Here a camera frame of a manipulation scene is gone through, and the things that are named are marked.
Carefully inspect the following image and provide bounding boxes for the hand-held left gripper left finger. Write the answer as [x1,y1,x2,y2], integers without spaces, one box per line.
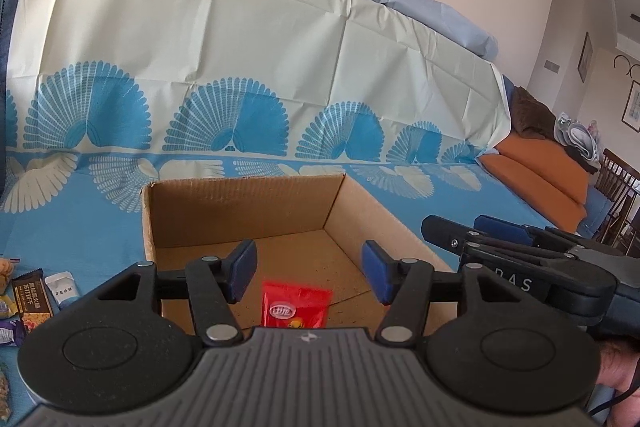
[95,239,259,348]

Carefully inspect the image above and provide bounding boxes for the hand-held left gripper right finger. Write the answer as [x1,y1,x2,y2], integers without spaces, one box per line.
[362,240,548,347]

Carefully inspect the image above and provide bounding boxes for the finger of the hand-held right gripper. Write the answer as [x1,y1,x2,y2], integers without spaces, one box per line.
[421,215,571,265]
[473,215,622,252]

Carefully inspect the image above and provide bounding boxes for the brown cardboard box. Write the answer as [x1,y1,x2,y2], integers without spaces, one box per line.
[141,173,458,339]

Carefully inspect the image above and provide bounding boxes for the purple snack bar packet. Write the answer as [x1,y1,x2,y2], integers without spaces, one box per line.
[0,314,27,349]

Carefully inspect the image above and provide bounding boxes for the person's right hand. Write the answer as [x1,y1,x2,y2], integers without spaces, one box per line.
[598,340,637,394]

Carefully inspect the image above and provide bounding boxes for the orange cushion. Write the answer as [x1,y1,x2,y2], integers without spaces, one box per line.
[479,153,587,234]
[494,128,592,206]

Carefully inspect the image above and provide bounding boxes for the red snack packet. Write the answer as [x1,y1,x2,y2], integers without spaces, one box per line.
[260,279,334,329]

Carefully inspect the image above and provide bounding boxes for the dark wooden chair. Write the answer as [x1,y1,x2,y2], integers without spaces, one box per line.
[594,148,640,254]

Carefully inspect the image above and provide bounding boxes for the pile of grey clothes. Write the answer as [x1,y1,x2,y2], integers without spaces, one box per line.
[552,111,604,175]

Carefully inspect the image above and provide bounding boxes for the brown blanket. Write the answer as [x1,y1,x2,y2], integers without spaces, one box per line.
[510,85,559,140]

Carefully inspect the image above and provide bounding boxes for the small white packet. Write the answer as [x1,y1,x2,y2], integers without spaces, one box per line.
[44,272,82,310]

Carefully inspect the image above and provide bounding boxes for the small dark framed picture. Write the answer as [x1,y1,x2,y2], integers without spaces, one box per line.
[577,31,595,83]

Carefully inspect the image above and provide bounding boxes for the brown snack bar packet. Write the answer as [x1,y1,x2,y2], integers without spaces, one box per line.
[11,269,54,334]

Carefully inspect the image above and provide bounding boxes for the blue white fan-print cloth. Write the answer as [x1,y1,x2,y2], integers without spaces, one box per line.
[0,0,556,427]

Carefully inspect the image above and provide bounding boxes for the clear bag of cookies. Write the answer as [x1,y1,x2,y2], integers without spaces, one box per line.
[0,257,15,294]

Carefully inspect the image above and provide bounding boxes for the black cable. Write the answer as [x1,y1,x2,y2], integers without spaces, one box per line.
[594,379,640,419]

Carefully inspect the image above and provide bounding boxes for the pale framed wall picture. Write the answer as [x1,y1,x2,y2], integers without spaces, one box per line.
[621,80,640,132]

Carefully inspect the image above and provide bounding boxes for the black curved wall hooks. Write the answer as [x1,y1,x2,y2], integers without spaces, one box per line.
[613,54,640,78]

